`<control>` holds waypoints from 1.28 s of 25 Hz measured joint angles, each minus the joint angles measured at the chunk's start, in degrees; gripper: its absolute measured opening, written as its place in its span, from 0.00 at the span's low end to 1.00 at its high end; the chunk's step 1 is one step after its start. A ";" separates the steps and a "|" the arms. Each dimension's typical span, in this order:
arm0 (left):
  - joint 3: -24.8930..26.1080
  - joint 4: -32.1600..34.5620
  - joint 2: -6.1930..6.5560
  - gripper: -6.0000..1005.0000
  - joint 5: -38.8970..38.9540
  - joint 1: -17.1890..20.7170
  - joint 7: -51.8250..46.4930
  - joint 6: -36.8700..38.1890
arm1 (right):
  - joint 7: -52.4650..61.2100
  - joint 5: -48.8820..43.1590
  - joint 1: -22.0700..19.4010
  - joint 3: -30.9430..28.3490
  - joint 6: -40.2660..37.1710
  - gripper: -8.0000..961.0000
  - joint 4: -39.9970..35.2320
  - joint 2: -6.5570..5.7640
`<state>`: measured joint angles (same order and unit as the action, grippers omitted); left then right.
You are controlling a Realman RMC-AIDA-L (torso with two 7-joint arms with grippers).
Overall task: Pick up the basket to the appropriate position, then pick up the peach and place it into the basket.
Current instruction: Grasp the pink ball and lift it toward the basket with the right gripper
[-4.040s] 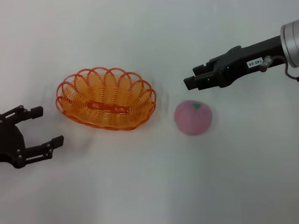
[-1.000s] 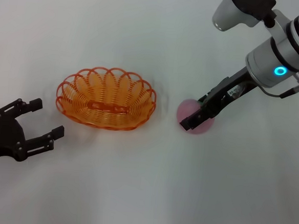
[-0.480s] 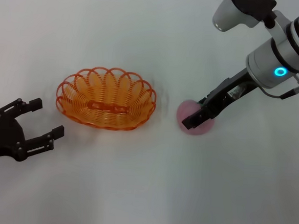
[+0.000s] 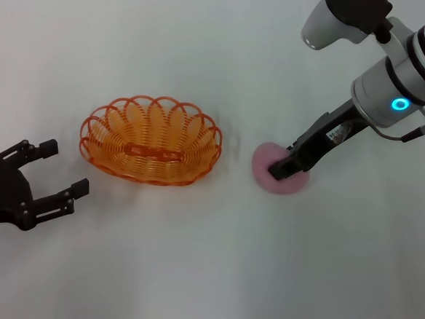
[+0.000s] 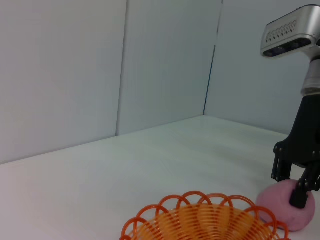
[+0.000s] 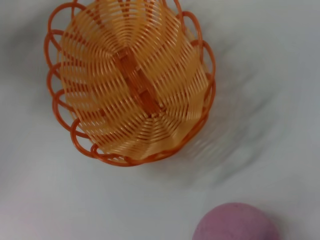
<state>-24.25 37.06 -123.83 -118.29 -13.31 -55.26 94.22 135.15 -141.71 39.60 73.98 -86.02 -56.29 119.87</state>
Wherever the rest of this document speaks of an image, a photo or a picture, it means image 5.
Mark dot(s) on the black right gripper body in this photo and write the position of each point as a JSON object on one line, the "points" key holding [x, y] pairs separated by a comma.
{"points": [[307, 135]]}

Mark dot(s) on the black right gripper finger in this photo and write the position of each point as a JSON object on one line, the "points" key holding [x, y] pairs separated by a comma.
{"points": [[278, 167], [300, 197]]}

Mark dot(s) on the orange woven plastic basket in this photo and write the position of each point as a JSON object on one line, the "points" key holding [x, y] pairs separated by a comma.
{"points": [[200, 222]]}

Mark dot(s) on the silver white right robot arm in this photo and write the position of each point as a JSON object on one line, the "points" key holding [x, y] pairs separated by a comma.
{"points": [[312, 77]]}

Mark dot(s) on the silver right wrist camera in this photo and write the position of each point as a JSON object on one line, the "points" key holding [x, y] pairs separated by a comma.
{"points": [[287, 32]]}

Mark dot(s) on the pink peach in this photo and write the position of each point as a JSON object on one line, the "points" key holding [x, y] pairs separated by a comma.
{"points": [[277, 205]]}

